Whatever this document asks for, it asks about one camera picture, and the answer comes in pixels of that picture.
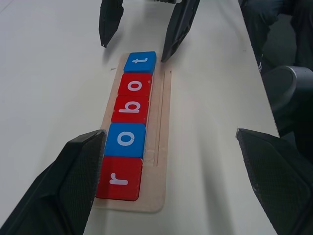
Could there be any black robot body part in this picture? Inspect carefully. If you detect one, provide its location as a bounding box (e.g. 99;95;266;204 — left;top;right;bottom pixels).
278;70;313;152

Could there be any red letter o block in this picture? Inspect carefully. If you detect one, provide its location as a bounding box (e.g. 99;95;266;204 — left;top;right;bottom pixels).
117;73;153;98

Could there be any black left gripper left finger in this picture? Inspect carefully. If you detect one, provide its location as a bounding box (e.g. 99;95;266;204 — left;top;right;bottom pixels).
0;130;108;235

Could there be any long wooden letter tray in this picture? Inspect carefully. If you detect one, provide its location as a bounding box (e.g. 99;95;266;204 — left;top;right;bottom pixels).
94;53;173;213

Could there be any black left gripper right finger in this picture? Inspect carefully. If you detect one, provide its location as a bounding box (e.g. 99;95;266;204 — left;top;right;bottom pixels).
236;128;313;235

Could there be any red letter b block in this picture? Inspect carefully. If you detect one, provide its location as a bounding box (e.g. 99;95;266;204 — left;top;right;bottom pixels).
111;95;150;127

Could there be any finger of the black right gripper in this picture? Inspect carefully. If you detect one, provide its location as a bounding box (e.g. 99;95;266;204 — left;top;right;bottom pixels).
98;0;126;48
160;0;201;63

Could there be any red letter r block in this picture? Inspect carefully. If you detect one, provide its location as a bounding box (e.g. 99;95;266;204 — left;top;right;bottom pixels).
95;156;143;202

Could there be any dark fabric clothing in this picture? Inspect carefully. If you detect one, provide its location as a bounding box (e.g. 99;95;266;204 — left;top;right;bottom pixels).
239;0;313;74

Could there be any silver cylindrical robot body part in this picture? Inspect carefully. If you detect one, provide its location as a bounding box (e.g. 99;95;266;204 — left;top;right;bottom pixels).
263;65;313;118

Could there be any blue letter o block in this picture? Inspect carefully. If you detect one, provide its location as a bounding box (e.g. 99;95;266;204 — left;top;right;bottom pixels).
104;123;147;159

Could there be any blue letter t block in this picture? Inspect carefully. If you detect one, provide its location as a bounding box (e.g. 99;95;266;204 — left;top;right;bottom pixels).
123;51;157;75

